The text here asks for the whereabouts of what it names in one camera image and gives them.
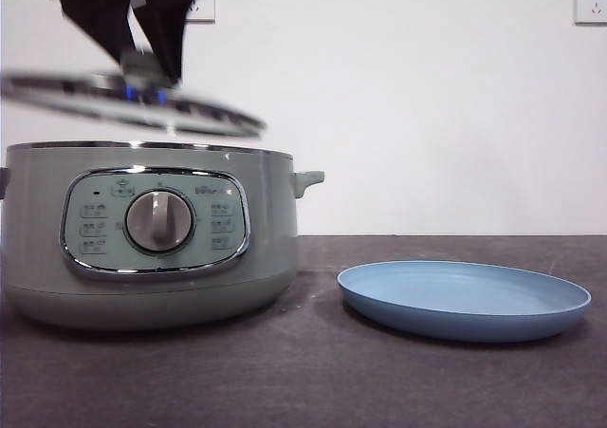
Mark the blue round plate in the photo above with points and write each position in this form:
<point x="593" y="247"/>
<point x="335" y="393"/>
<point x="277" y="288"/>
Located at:
<point x="465" y="300"/>

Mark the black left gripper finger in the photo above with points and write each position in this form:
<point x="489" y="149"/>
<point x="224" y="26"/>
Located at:
<point x="102" y="15"/>
<point x="163" y="34"/>

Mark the glass lid with green knob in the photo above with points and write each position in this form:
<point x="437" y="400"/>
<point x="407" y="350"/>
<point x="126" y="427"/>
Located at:
<point x="140" y="63"/>

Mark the pale green electric steamer pot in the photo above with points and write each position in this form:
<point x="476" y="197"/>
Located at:
<point x="265" y="238"/>

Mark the white wall socket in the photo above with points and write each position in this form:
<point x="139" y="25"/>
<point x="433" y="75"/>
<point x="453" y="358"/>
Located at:
<point x="201" y="10"/>
<point x="593" y="3"/>

